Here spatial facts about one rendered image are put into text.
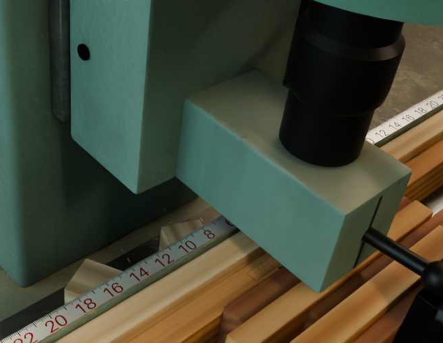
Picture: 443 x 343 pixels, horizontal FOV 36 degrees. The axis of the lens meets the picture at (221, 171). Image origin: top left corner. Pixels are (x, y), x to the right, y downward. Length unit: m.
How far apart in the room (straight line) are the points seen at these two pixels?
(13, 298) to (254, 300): 0.26
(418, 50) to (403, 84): 0.30
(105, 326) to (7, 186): 0.17
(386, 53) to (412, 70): 2.39
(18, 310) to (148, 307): 0.21
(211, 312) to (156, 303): 0.04
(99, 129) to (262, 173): 0.12
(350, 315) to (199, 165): 0.14
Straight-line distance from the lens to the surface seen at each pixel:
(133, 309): 0.43
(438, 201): 0.64
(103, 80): 0.45
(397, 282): 0.45
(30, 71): 0.49
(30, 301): 0.63
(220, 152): 0.44
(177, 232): 0.64
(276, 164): 0.41
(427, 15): 0.29
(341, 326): 0.42
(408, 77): 2.70
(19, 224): 0.57
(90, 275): 0.59
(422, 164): 0.61
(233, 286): 0.46
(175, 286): 0.44
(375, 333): 0.43
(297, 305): 0.44
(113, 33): 0.43
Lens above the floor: 1.28
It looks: 40 degrees down
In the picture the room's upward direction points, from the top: 10 degrees clockwise
